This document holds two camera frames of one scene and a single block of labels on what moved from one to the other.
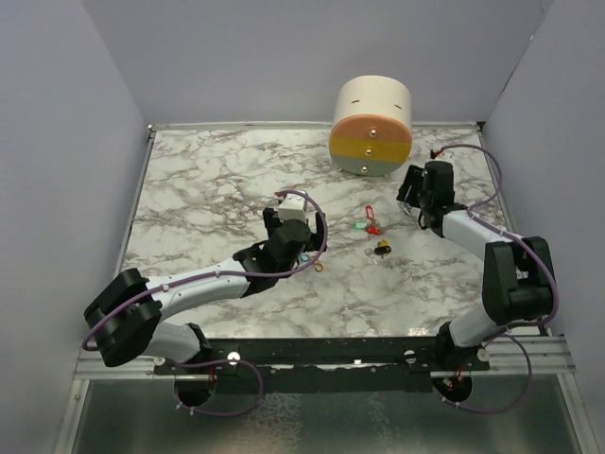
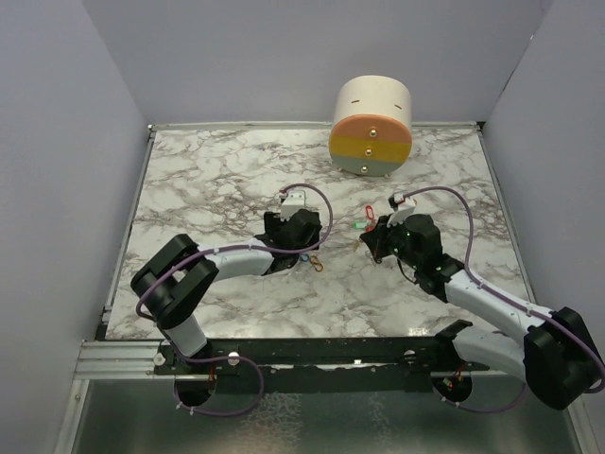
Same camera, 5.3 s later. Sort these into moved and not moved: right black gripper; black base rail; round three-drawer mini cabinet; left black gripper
Moved: right black gripper
Not moved: black base rail; left black gripper; round three-drawer mini cabinet
